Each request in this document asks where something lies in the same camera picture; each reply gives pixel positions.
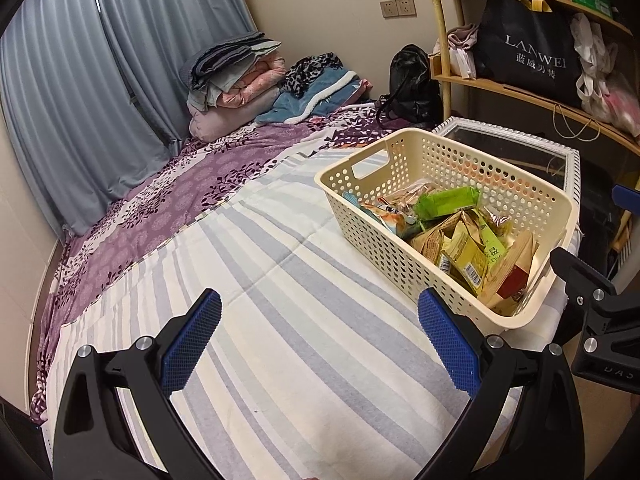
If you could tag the white plastic bag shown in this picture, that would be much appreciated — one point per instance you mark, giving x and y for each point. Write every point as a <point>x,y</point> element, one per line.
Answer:
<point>595,60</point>

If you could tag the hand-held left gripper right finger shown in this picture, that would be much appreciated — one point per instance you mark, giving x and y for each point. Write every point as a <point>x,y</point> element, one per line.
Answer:
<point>447,342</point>

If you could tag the blue fleece blanket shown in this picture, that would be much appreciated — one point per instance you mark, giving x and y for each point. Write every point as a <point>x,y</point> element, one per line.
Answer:
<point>312,104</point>

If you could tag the pink plastic bag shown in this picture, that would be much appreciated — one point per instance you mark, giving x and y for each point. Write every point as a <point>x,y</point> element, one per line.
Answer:
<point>620,105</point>

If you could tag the purple floral bed sheet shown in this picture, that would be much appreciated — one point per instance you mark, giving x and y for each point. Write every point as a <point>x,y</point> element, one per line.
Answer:
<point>175,185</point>

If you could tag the pink floral folded quilt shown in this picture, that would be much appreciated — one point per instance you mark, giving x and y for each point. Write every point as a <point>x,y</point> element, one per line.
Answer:
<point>256,82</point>

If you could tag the brown snack packet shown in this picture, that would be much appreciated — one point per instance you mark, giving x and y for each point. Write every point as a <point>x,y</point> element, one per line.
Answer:
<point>432,242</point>

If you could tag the green snack packet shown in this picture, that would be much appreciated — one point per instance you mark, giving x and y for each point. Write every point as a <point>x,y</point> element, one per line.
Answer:
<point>445,201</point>

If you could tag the cream perforated plastic basket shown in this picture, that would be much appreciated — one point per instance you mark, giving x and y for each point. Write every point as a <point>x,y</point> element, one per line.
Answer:
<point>380,260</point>

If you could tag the leopard print cloth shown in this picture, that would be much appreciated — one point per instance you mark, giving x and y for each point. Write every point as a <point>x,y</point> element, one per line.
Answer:
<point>307,72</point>

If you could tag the grey-blue curtain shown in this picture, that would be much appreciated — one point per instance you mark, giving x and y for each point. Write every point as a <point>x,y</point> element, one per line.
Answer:
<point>75,110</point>

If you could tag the bamboo shelf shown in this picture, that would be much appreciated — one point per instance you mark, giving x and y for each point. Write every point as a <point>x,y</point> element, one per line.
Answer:
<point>440,15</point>

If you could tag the black shopping bag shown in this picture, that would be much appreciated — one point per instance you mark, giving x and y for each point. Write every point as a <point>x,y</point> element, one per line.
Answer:
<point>525,50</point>

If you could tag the glass top side table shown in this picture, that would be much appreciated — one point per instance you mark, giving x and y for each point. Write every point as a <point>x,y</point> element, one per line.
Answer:
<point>500,145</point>

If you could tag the grey-green folded blanket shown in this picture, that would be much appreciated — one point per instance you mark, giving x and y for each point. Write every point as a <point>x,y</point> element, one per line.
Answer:
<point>220,89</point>

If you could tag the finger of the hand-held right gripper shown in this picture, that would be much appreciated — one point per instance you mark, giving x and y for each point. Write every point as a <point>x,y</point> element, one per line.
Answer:
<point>582,275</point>
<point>627,197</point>

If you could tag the pink clothes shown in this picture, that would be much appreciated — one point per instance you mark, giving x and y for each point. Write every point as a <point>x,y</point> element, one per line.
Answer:
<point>462,35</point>

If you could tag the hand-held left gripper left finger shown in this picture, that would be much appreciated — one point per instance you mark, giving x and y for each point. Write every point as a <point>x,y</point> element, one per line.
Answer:
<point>192,342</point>

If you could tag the striped blanket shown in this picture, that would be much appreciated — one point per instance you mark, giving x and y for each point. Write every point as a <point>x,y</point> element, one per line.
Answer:
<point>300,310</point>

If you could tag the dark grey folded blanket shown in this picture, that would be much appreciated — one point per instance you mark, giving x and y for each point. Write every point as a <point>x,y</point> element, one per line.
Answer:
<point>225,55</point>

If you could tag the black backpack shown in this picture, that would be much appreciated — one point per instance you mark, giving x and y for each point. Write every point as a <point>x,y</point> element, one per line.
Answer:
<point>412,85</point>

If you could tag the beige wall socket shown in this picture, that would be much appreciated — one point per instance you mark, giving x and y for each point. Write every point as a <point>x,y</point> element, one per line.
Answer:
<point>406,6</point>
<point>389,7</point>

